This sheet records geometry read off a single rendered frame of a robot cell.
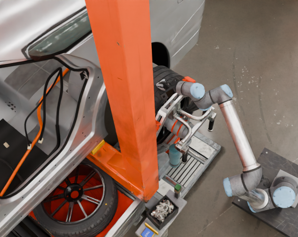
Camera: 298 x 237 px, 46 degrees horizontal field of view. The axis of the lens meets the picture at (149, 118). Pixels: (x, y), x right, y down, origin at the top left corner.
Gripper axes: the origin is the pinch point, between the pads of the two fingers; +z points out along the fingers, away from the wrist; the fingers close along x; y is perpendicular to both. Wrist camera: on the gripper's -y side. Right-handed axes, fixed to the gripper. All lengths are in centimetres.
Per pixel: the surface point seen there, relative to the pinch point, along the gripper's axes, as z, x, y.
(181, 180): 31, -117, -5
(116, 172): 23, -45, -52
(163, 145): 15, -56, -11
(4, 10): 7, 92, -53
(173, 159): 2, -61, -16
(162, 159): 39, -88, -6
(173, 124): -1.9, -33.5, -4.1
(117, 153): 29, -38, -41
